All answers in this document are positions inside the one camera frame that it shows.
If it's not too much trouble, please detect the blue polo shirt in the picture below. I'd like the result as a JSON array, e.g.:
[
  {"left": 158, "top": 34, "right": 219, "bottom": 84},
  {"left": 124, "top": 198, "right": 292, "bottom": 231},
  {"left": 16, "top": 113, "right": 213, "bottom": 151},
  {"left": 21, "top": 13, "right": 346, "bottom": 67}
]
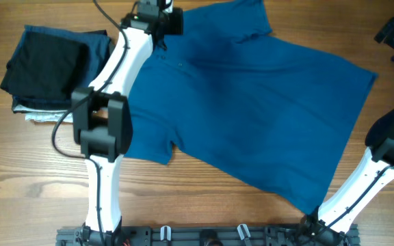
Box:
[{"left": 127, "top": 0, "right": 376, "bottom": 214}]

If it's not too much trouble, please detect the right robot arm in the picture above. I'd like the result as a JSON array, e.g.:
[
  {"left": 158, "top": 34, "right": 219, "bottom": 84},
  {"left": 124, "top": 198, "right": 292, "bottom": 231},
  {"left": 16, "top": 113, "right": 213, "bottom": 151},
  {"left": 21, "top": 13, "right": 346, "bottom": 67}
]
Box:
[{"left": 293, "top": 109, "right": 394, "bottom": 245}]

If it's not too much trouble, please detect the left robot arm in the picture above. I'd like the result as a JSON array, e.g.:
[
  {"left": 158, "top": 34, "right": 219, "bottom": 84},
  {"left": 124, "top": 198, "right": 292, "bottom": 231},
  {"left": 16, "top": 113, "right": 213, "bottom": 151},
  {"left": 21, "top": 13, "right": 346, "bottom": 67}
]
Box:
[{"left": 56, "top": 1, "right": 183, "bottom": 245}]

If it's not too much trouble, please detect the black folded garment underneath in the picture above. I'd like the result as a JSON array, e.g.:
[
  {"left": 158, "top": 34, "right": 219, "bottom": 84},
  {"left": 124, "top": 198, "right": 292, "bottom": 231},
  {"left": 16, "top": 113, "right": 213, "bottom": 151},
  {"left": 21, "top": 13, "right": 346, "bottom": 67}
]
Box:
[{"left": 84, "top": 29, "right": 108, "bottom": 37}]

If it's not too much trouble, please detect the dark blue folded garment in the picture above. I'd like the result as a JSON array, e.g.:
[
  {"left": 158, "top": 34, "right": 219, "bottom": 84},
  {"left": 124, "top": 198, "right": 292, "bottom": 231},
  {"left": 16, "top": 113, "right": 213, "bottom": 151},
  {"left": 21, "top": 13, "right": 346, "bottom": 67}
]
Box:
[{"left": 6, "top": 25, "right": 111, "bottom": 110}]

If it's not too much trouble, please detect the black folded garment on top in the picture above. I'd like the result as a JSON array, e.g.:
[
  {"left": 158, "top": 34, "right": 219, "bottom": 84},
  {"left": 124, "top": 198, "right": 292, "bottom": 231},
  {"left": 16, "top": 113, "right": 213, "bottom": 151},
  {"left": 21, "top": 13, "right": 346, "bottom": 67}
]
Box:
[{"left": 0, "top": 31, "right": 89, "bottom": 100}]

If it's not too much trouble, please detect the white folded garment at bottom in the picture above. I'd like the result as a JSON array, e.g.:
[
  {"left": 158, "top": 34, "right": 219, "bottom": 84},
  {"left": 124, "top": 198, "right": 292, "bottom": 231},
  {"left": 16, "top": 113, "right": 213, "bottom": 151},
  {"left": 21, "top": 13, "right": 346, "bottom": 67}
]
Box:
[{"left": 12, "top": 103, "right": 66, "bottom": 122}]

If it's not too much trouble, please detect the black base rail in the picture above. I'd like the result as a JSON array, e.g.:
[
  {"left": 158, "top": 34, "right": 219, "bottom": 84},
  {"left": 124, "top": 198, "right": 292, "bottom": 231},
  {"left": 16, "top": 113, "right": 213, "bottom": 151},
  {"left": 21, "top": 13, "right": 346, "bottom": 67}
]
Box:
[{"left": 55, "top": 224, "right": 361, "bottom": 246}]

